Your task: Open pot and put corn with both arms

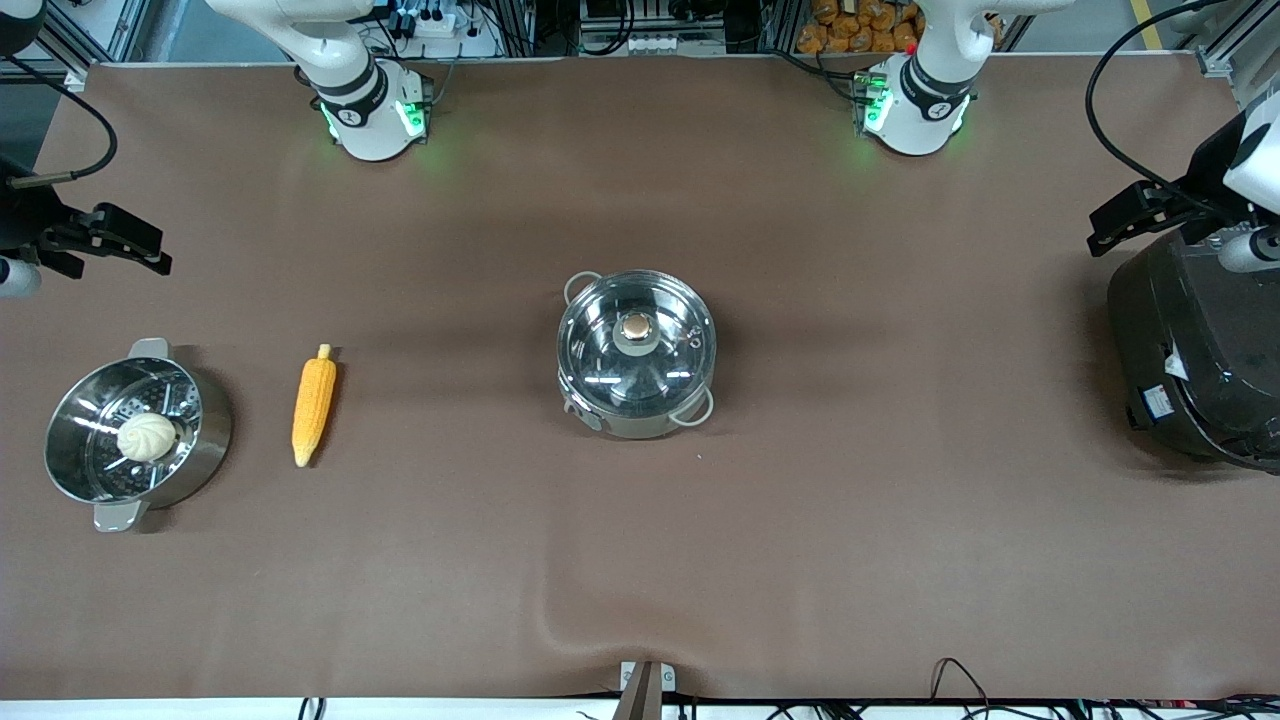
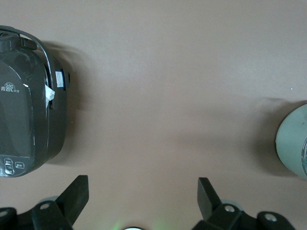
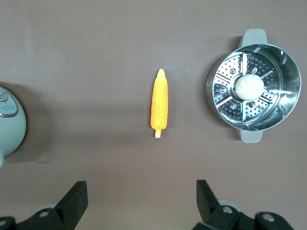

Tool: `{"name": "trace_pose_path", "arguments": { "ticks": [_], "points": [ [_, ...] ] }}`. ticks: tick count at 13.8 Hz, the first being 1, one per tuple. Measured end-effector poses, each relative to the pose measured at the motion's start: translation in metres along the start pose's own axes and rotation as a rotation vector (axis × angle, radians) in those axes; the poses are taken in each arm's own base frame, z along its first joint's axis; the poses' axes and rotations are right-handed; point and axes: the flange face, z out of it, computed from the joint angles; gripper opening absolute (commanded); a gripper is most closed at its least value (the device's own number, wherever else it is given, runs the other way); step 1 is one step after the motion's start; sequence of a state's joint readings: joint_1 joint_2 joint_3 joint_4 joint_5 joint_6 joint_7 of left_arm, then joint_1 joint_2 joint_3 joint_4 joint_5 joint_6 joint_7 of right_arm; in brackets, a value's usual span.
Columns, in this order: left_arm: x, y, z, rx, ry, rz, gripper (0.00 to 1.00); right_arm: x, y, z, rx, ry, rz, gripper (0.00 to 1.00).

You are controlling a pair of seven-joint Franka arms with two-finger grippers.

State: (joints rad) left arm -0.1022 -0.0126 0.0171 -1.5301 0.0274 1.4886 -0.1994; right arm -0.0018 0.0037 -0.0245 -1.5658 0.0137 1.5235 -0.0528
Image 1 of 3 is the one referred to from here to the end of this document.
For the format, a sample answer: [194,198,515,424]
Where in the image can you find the yellow corn cob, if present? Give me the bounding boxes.
[291,344,338,468]

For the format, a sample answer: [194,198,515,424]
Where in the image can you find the glass pot lid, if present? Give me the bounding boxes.
[558,270,717,419]

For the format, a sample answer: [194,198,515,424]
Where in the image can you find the steel steamer pot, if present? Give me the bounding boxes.
[43,338,233,533]

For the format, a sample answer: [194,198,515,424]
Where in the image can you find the black rice cooker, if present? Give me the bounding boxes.
[1107,225,1280,473]

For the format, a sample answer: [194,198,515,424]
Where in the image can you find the white steamed bun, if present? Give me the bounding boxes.
[117,413,179,463]

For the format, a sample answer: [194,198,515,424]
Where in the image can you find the bag of orange bread rolls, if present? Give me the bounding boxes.
[797,0,1001,56]

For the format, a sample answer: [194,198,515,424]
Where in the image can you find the white power strip with plugs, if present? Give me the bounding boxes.
[390,0,501,58]

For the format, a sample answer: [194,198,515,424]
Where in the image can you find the brown table mat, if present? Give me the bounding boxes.
[0,55,1280,701]

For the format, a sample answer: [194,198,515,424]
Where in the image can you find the aluminium frame profile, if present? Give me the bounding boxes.
[1195,0,1280,106]
[40,0,153,93]

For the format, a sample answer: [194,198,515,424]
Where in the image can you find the looped black floor cable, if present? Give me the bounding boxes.
[928,657,993,717]

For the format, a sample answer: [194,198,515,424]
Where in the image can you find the steel pot with handles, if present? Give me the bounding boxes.
[557,270,717,440]

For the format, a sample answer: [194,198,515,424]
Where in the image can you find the metal clamp bracket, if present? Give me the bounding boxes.
[618,660,677,720]

